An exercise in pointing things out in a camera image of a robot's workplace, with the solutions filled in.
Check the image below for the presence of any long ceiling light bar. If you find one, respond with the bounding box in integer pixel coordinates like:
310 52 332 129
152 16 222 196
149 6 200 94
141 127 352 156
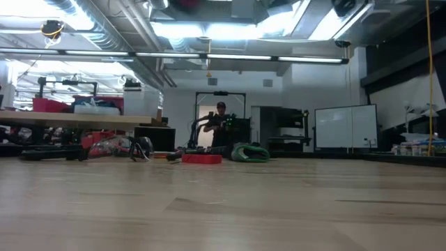
0 48 201 59
200 52 350 66

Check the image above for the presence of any black equipment rack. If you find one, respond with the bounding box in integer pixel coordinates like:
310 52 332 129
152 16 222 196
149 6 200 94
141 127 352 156
250 105 312 151

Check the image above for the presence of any wooden background table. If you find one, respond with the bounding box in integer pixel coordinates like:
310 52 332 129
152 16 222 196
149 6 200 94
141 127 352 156
0 109 167 132

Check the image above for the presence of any grey duct tape roll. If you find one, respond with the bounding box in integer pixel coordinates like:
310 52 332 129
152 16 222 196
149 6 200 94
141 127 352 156
116 135 155 160

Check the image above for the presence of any red storage crate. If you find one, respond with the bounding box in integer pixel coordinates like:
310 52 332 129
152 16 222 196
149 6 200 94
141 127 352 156
32 97 72 113

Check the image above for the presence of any thick yellow extension cable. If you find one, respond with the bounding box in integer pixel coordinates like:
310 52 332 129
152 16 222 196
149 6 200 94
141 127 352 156
425 0 435 158

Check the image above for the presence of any white plastic container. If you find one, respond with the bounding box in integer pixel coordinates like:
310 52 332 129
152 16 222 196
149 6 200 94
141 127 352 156
123 86 164 119

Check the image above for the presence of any ceiling cord reel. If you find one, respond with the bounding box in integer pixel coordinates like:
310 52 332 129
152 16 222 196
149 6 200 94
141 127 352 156
40 20 66 39

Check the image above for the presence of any black box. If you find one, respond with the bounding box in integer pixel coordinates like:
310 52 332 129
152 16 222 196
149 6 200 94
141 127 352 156
134 125 177 153

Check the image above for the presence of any grey and black work glove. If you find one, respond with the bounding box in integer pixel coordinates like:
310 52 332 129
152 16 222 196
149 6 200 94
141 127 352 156
229 142 271 164

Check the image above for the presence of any red terminal block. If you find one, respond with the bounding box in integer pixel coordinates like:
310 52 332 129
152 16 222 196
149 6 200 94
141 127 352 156
165 151 223 165

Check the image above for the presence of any person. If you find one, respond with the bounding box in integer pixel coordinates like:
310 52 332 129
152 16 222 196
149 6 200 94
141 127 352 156
203 101 238 149

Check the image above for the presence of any blue and black screwdriver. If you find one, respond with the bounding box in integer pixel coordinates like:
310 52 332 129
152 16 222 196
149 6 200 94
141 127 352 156
184 146 233 155

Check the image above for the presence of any whiteboard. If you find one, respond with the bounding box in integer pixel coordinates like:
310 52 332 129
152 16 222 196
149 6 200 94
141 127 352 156
314 103 379 151

